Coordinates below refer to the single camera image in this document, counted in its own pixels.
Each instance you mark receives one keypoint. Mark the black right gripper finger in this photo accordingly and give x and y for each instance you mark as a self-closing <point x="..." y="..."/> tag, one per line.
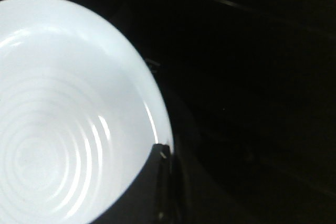
<point x="167" y="198"/>

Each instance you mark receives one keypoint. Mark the light blue plate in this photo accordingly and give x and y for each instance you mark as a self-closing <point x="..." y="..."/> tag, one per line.
<point x="80" y="113"/>

